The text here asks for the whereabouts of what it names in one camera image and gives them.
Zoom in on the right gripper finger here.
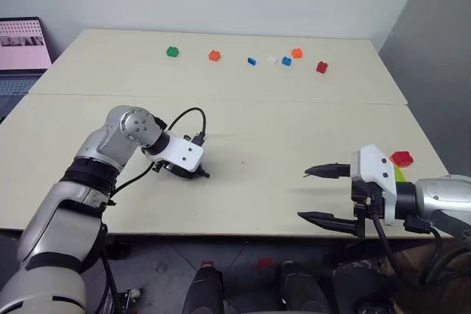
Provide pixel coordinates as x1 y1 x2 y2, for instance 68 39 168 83
297 211 358 236
303 163 353 180

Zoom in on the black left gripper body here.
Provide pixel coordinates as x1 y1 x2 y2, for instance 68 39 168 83
150 159 202 183

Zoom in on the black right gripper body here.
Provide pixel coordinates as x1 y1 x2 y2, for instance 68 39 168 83
350 179 386 238

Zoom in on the dark rounded shape red cap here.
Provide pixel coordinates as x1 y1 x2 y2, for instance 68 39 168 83
182 260 226 314

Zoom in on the laptop with pink screen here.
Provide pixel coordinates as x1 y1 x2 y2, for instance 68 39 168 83
0 16 53 124

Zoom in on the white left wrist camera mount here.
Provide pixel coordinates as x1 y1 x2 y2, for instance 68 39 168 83
160 135 205 174

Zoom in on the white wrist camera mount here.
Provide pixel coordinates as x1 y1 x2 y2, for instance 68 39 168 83
160 135 205 174
349 144 399 227

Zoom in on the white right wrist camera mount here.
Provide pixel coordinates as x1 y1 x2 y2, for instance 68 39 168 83
349 144 399 227

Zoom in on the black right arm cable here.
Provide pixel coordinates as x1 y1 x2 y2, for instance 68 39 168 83
366 199 471 288

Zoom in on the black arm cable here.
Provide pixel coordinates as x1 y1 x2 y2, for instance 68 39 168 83
366 199 471 288
110 107 208 198

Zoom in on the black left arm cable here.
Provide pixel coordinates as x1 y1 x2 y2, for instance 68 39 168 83
110 107 208 198

